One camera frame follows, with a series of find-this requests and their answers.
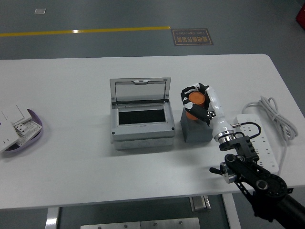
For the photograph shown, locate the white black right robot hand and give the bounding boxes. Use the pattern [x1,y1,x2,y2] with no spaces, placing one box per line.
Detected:
[180,83,235,141]

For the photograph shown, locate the orange cylinder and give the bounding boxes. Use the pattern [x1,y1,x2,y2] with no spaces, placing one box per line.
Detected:
[185,92,207,121]

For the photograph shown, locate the grey box with clear lid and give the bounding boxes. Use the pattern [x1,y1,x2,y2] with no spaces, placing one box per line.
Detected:
[109,77,176,151]

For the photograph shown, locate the grey cube with round hole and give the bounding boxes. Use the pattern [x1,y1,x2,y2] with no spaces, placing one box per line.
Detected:
[180,107,214,144]

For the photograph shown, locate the brown floor sign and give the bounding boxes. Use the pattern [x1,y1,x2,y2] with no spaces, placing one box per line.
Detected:
[171,28,214,47]

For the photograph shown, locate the white table leg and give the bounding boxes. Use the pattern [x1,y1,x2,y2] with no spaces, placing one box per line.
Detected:
[45,207,60,229]
[221,193,242,229]

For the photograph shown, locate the red object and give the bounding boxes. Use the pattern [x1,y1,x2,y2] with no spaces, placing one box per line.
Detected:
[295,4,305,25]

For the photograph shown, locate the yellow floor tape line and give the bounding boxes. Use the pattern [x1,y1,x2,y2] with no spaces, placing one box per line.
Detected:
[0,25,171,38]

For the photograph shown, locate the white socket modules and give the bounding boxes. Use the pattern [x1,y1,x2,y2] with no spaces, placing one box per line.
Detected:
[13,120,41,146]

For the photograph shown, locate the purple tray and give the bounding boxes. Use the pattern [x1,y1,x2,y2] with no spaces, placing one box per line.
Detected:
[0,108,44,158]

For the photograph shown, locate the large white cover plate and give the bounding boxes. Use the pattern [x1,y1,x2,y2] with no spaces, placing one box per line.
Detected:
[0,114,18,153]

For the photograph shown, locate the white power cable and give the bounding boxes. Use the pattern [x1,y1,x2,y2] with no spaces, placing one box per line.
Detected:
[242,95,299,173]

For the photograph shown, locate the metal bracket under table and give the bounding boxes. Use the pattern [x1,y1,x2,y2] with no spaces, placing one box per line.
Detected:
[190,195,212,212]

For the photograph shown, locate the grey metal base plate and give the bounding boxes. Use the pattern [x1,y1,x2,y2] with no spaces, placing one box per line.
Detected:
[80,217,201,229]

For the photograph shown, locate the white switch panel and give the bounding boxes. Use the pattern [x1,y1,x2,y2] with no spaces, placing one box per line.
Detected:
[1,104,33,125]

